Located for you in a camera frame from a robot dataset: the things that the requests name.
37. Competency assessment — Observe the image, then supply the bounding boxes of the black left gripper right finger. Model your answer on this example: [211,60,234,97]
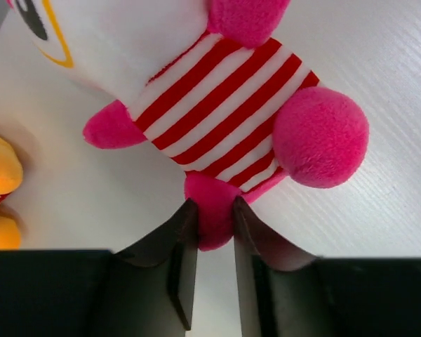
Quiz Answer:
[232,197,316,336]

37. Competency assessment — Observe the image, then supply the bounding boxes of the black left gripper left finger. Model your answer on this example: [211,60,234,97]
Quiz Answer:
[112,199,198,336]

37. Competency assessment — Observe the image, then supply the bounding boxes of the pink panda plush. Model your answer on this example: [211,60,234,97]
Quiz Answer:
[9,1,369,251]

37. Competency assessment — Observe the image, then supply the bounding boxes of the orange plush rear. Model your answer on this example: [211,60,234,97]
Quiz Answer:
[0,138,23,250]

